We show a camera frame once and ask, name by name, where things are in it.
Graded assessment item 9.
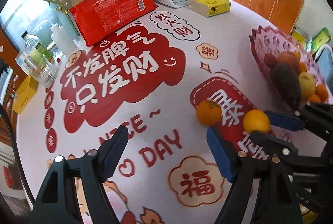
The orange tangerine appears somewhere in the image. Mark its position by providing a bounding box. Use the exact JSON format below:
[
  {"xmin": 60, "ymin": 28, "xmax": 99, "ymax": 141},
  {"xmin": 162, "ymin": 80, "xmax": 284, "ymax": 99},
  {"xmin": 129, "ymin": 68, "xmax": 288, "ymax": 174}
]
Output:
[
  {"xmin": 316, "ymin": 84, "xmax": 329, "ymax": 102},
  {"xmin": 196, "ymin": 100, "xmax": 222, "ymax": 126}
]

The yellow pear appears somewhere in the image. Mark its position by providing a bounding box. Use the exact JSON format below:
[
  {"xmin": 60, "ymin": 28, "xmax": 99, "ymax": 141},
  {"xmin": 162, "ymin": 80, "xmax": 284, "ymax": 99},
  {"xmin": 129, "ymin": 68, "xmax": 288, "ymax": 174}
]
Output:
[{"xmin": 299, "ymin": 72, "xmax": 316, "ymax": 100}]

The dark avocado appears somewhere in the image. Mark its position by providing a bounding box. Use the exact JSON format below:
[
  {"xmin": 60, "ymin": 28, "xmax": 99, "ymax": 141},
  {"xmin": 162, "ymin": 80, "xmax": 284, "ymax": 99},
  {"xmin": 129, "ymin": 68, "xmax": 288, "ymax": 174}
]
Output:
[{"xmin": 270, "ymin": 63, "xmax": 301, "ymax": 111}]

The red apple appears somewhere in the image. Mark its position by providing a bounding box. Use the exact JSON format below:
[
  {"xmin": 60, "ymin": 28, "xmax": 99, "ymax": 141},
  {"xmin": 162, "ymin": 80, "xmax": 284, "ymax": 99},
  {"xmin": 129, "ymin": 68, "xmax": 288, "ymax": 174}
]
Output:
[{"xmin": 277, "ymin": 51, "xmax": 299, "ymax": 71}]

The small red lychee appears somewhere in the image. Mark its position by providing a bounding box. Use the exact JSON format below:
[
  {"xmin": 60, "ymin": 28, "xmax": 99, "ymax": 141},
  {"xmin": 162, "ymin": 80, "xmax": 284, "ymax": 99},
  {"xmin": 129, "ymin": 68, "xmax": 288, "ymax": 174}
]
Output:
[{"xmin": 263, "ymin": 53, "xmax": 277, "ymax": 69}]

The orange tangerine front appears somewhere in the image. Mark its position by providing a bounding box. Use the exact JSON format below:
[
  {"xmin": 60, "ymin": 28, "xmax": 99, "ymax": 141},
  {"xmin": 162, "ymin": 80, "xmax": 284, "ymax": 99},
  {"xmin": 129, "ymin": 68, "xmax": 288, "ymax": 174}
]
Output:
[{"xmin": 196, "ymin": 100, "xmax": 222, "ymax": 126}]

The orange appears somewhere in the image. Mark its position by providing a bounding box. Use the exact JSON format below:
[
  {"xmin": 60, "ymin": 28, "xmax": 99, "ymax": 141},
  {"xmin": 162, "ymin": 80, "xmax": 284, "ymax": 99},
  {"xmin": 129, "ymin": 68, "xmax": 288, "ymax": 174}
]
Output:
[{"xmin": 299, "ymin": 62, "xmax": 308, "ymax": 74}]

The small yellow tangerine upper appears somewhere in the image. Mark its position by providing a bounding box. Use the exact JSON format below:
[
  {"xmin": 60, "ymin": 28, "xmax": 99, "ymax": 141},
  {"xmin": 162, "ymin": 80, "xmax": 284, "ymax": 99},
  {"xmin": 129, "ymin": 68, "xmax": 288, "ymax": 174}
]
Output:
[{"xmin": 307, "ymin": 94, "xmax": 321, "ymax": 103}]

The small yellow tangerine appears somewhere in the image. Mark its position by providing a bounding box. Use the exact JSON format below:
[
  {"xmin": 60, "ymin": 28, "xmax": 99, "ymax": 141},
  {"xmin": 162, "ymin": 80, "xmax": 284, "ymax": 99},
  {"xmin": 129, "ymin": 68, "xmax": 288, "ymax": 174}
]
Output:
[
  {"xmin": 243, "ymin": 110, "xmax": 270, "ymax": 134},
  {"xmin": 307, "ymin": 94, "xmax": 321, "ymax": 103}
]

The small yellow tangerine right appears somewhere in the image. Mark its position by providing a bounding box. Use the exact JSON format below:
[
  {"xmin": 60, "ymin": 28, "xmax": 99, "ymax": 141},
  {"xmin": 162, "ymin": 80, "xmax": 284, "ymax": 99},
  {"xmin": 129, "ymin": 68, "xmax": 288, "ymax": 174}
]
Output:
[{"xmin": 243, "ymin": 110, "xmax": 270, "ymax": 134}]

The blue sofa chair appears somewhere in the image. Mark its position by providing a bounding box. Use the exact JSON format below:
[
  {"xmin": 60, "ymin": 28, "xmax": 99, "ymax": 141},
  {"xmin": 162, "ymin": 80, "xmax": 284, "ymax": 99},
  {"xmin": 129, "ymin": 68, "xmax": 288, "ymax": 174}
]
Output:
[{"xmin": 314, "ymin": 44, "xmax": 333, "ymax": 91}]

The tangerine with stem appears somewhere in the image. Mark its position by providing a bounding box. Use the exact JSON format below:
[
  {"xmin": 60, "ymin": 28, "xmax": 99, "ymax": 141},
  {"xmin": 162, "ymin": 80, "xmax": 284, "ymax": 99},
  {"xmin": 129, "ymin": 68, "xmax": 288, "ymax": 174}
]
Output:
[{"xmin": 293, "ymin": 51, "xmax": 301, "ymax": 62}]

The cardboard box with bags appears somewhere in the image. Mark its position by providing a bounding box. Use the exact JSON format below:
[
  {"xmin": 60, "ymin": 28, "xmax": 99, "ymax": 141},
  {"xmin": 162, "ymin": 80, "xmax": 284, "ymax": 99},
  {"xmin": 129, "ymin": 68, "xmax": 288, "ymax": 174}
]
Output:
[{"xmin": 291, "ymin": 27, "xmax": 331, "ymax": 54}]

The pink plastic fruit bowl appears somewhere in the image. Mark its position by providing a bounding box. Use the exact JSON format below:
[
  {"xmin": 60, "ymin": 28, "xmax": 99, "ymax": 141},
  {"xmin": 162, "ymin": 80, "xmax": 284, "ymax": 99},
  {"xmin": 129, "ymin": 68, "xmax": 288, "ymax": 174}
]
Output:
[{"xmin": 250, "ymin": 26, "xmax": 332, "ymax": 111}]

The small yellow box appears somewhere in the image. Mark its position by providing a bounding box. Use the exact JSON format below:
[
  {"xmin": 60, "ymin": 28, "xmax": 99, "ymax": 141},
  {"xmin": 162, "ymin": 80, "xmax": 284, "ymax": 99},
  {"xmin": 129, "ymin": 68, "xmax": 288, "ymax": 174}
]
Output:
[{"xmin": 12, "ymin": 76, "xmax": 38, "ymax": 114}]

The clear glass cup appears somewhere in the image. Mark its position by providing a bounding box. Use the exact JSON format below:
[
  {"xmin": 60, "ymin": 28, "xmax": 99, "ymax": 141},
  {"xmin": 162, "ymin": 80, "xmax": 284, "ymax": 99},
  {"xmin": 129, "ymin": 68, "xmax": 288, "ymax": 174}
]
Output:
[{"xmin": 25, "ymin": 55, "xmax": 59, "ymax": 89}]

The printed festive tablecloth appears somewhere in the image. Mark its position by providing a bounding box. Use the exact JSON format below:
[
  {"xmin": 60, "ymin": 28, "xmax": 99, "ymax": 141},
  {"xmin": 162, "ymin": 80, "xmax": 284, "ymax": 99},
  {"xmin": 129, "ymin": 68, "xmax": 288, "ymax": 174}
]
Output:
[{"xmin": 17, "ymin": 3, "xmax": 298, "ymax": 223}]

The clear plastic bottle green label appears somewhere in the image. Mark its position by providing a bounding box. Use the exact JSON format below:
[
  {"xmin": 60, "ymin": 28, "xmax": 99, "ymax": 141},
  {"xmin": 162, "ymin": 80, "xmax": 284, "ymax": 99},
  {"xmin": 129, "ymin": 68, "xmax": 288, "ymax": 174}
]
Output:
[{"xmin": 21, "ymin": 31, "xmax": 52, "ymax": 70}]

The yellow tissue box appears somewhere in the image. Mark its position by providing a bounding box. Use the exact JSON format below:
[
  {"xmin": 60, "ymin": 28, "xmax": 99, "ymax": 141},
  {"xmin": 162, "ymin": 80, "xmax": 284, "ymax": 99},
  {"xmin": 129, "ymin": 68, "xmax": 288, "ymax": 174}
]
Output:
[{"xmin": 187, "ymin": 0, "xmax": 231, "ymax": 18}]

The white squeeze bottle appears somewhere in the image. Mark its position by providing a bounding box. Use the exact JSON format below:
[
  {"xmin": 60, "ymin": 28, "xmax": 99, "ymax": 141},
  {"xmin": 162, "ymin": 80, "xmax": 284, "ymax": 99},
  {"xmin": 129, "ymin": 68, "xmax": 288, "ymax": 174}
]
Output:
[{"xmin": 50, "ymin": 24, "xmax": 76, "ymax": 57}]

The red paper cup package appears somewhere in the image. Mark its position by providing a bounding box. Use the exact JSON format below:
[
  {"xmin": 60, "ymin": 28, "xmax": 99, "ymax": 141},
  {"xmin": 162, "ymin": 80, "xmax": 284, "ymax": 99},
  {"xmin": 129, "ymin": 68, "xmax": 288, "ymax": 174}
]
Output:
[{"xmin": 56, "ymin": 0, "xmax": 156, "ymax": 46}]

